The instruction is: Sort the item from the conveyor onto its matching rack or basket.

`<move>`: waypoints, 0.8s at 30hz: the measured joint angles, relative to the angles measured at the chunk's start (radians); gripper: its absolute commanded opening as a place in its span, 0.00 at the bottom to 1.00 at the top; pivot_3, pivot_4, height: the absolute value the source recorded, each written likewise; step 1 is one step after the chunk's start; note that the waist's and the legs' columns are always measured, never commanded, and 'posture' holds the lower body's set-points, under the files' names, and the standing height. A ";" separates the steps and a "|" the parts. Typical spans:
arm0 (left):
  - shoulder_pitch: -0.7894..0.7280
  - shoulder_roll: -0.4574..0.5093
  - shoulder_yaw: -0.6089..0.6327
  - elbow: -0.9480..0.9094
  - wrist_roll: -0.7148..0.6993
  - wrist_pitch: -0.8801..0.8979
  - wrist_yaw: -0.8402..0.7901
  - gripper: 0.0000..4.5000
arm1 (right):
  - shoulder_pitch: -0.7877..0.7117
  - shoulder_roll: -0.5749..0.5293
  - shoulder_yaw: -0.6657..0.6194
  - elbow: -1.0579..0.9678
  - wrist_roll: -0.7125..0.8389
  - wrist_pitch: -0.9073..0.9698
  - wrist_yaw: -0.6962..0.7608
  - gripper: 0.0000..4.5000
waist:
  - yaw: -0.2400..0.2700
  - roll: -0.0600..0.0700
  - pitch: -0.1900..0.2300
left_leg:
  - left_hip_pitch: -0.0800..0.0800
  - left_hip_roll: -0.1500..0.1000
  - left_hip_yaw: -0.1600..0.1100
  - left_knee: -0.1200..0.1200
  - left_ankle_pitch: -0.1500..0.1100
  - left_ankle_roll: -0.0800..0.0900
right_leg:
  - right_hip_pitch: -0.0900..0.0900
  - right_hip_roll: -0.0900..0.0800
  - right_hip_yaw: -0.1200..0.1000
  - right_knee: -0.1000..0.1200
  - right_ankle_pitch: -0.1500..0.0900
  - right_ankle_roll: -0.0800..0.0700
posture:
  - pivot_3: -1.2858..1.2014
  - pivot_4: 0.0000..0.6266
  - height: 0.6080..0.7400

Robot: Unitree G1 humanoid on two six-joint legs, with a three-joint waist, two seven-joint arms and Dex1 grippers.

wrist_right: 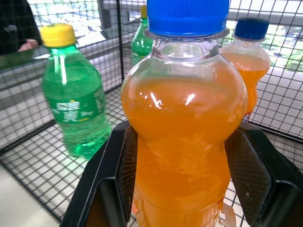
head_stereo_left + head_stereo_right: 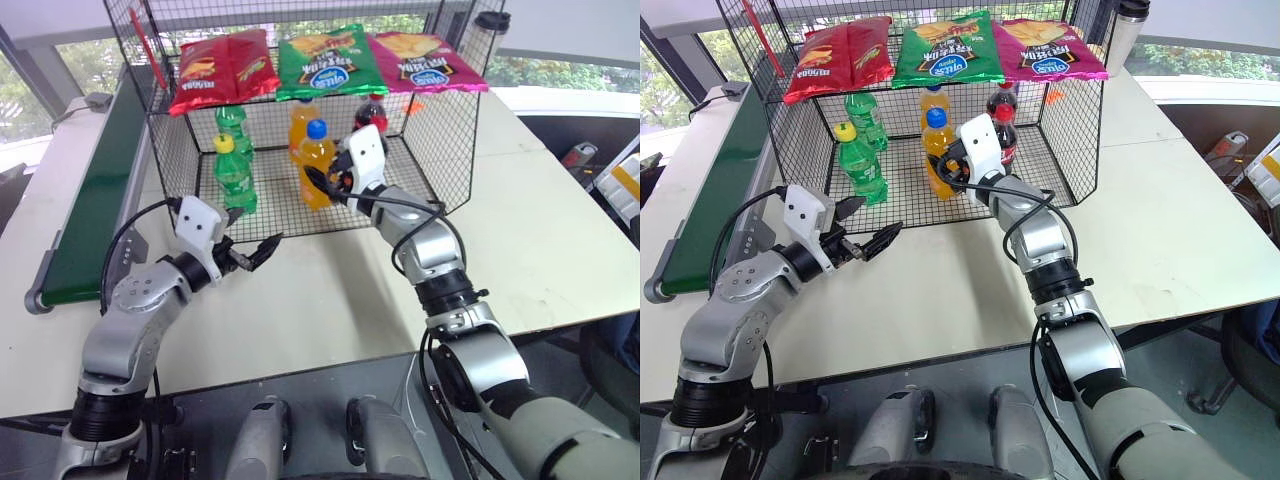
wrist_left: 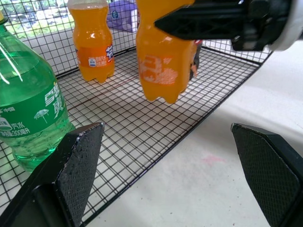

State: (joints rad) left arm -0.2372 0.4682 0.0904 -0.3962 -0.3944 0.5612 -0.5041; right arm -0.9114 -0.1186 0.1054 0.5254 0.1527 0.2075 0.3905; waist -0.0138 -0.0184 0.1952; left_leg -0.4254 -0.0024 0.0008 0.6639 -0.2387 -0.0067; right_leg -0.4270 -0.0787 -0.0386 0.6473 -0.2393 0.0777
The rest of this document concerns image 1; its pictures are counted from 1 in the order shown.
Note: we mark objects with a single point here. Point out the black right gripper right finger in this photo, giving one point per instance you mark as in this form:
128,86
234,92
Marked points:
255,170

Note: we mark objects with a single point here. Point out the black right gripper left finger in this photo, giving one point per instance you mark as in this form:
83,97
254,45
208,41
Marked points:
104,179

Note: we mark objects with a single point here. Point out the orange soda bottle blue cap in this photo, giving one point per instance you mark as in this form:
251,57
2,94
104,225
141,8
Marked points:
249,61
182,118

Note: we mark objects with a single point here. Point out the person's bare hand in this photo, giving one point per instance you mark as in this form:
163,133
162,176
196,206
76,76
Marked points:
29,45

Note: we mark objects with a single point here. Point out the green soda bottle yellow cap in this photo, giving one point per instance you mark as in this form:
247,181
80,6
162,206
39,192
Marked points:
140,40
73,94

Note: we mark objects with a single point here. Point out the person in dark clothing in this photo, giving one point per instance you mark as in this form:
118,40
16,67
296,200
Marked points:
16,23

